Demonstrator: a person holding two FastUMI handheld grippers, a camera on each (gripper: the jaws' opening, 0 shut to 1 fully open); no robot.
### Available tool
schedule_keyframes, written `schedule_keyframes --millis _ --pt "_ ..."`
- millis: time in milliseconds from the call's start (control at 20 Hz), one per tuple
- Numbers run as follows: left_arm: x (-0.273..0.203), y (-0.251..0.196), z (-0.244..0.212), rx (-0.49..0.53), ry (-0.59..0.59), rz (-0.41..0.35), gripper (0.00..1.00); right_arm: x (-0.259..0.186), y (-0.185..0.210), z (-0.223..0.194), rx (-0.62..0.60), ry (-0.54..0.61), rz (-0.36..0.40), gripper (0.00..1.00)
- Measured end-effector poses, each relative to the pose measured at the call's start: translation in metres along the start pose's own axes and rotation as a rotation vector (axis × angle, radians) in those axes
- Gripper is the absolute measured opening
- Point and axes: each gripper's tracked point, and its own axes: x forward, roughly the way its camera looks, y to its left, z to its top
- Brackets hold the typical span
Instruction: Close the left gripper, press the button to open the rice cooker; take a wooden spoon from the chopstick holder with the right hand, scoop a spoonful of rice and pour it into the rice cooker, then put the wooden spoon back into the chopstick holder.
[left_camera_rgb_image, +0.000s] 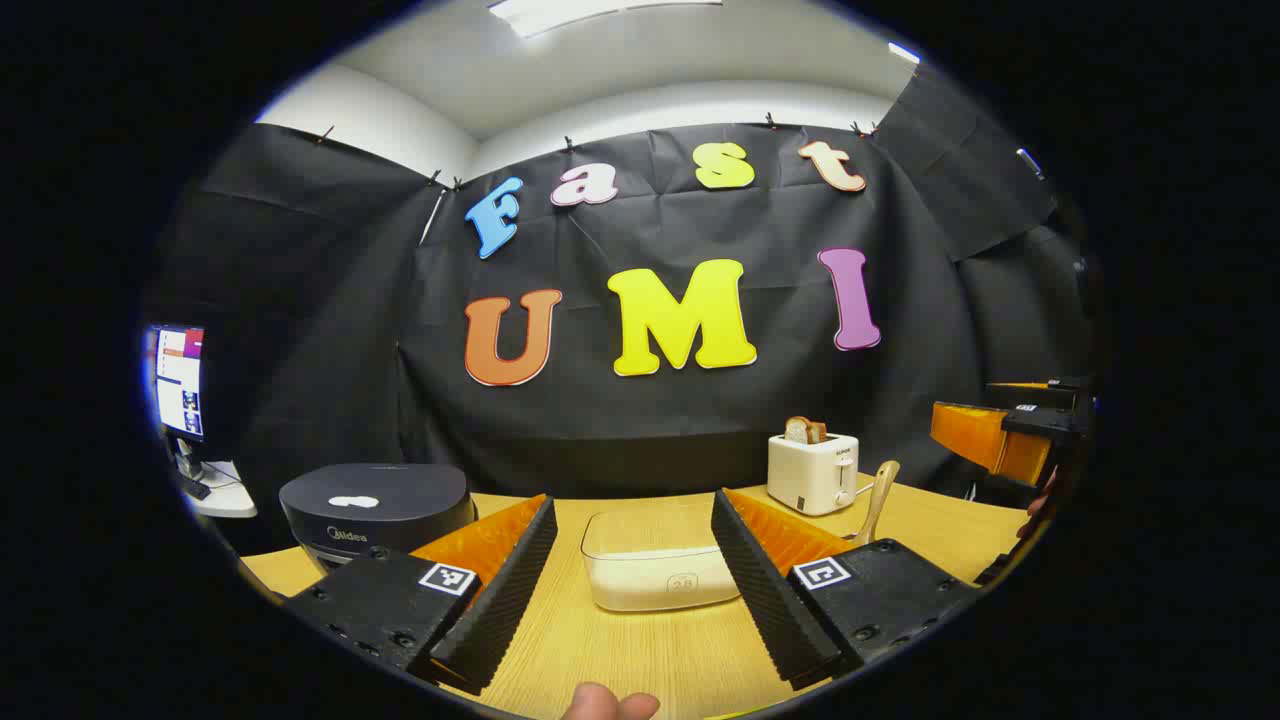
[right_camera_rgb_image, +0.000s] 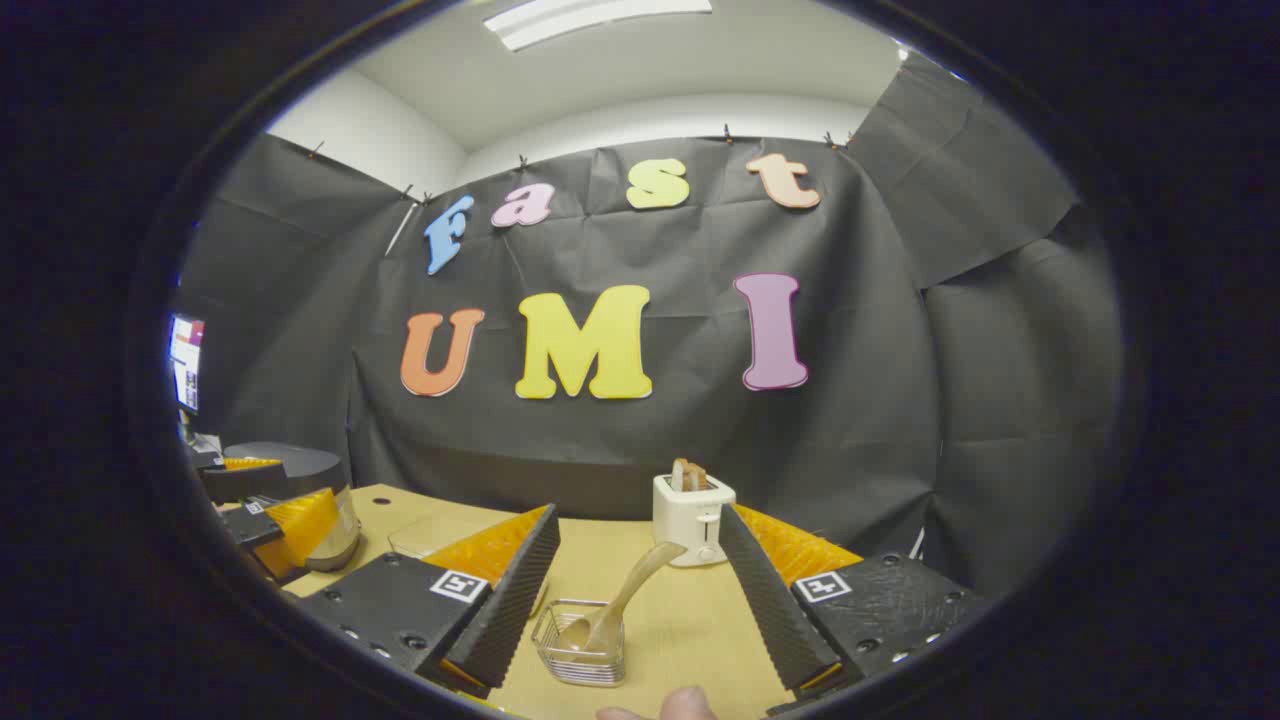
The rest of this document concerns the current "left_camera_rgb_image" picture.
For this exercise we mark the clear plastic rice container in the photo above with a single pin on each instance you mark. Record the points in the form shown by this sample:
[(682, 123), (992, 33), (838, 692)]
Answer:
[(650, 565)]

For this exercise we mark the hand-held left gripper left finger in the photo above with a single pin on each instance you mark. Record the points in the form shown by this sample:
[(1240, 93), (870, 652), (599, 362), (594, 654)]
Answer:
[(500, 590)]

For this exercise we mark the white side desk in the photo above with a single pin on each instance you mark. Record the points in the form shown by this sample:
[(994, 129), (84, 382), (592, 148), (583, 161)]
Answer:
[(225, 495)]

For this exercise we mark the computer monitor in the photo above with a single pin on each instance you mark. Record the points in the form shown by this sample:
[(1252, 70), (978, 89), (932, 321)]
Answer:
[(178, 385)]

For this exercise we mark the black rice cooker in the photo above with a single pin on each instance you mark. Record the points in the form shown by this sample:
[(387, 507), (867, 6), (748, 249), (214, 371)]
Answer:
[(380, 485)]

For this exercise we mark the black backdrop cloth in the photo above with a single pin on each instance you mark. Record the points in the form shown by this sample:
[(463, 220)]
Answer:
[(700, 420)]

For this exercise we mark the toasted bread slice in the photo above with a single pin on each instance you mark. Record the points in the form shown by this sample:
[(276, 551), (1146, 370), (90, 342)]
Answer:
[(803, 430)]

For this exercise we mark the wooden spoon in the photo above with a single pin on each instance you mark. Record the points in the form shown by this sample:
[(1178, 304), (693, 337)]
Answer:
[(884, 482)]

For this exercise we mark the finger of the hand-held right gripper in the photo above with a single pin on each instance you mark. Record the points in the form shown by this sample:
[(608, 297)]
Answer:
[(985, 440)]

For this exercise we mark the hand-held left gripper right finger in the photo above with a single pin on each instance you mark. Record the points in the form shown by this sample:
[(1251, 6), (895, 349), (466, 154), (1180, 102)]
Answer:
[(765, 590)]

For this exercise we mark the ceiling light panel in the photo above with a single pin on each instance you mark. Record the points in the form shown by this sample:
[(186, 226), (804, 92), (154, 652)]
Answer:
[(600, 14)]

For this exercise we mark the white toaster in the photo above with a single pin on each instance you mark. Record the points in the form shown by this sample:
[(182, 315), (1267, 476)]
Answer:
[(810, 475)]

